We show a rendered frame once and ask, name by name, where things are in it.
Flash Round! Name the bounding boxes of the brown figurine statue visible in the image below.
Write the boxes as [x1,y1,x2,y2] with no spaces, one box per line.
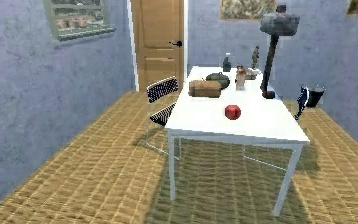
[251,45,260,71]

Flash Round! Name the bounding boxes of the white table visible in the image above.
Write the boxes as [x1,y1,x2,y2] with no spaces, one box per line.
[164,65,311,218]

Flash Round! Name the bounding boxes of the brown bread loaf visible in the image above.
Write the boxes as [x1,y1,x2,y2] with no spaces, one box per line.
[188,79,222,99]

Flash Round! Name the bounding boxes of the black desk lamp grey shade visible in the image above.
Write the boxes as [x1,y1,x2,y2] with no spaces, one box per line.
[259,4,301,100]

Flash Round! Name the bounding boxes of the dark glass bottle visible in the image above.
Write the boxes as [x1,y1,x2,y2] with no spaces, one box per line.
[222,52,232,73]

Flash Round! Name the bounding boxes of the wooden room door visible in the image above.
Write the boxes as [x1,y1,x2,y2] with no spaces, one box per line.
[130,0,185,93]

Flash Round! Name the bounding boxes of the black mesh chair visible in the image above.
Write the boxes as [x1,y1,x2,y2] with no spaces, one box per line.
[144,75,182,161]
[293,84,310,121]

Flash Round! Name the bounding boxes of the green framed window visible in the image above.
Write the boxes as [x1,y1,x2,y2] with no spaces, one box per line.
[42,0,117,43]

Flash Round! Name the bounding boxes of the dark green round pot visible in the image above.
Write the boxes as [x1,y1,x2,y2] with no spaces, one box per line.
[205,72,231,90]

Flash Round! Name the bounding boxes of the black mesh trash can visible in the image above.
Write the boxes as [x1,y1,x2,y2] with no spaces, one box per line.
[305,84,326,109]

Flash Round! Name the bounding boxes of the red apple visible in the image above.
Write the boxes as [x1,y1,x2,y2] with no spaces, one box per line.
[224,104,242,121]

